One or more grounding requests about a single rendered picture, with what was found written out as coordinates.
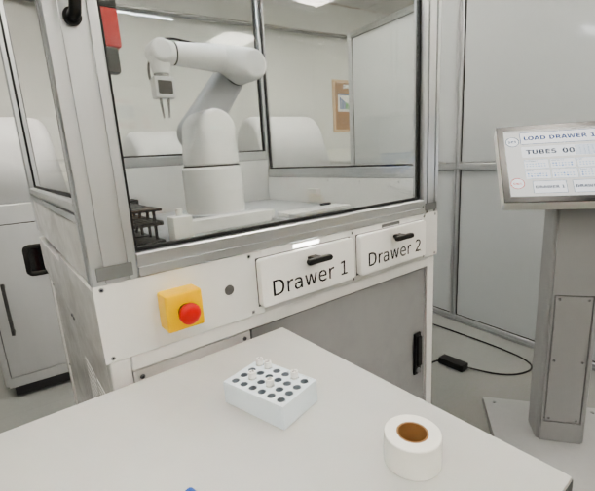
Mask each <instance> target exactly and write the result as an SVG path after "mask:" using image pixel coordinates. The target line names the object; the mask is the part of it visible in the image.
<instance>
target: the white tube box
mask: <svg viewBox="0 0 595 491"><path fill-rule="evenodd" d="M249 370H255V371H256V379H255V380H253V381H250V380H249V379H248V371H249ZM290 371H291V370H289V369H286V368H283V367H280V366H278V365H275V364H272V368H271V369H268V370H267V369H265V367H264V360H263V366H257V365H256V361H255V362H253V363H252V364H250V365H249V366H247V367H246V368H244V369H242V370H241V371H239V372H238V373H236V374H234V375H233V376H231V377H230V378H228V379H227V380H225V381H224V391H225V399H226V402H227V403H229V404H231V405H234V406H236V407H237V408H239V409H241V410H243V411H245V412H247V413H249V414H251V415H253V416H255V417H257V418H259V419H261V420H263V421H266V422H268V423H270V424H272V425H274V426H276V427H278V428H280V429H282V430H284V431H285V430H286V429H287V428H288V427H289V426H290V425H291V424H292V423H293V422H295V421H296V420H297V419H298V418H299V417H300V416H301V415H302V414H303V413H305V412H306V411H307V410H308V409H309V408H310V407H311V406H312V405H313V404H314V403H316V402H317V390H316V379H314V378H311V377H308V376H305V375H303V374H300V373H298V379H297V380H292V379H291V376H290ZM267 377H273V378H274V386H273V387H272V388H267V386H266V378H267Z"/></svg>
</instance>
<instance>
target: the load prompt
mask: <svg viewBox="0 0 595 491"><path fill-rule="evenodd" d="M519 137H520V144H521V145H525V144H542V143H558V142H575V141H591V140H595V128H592V129H577V130H562V131H548V132H520V133H519Z"/></svg>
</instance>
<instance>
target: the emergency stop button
mask: <svg viewBox="0 0 595 491"><path fill-rule="evenodd" d="M200 316H201V308H200V307H199V306H198V305H197V304H195V303H187V304H185V305H183V306H182V307H181V309H180V311H179V319H180V320H181V321H182V322H183V323H184V324H187V325H190V324H194V323H195V322H197V321H198V320H199V318H200Z"/></svg>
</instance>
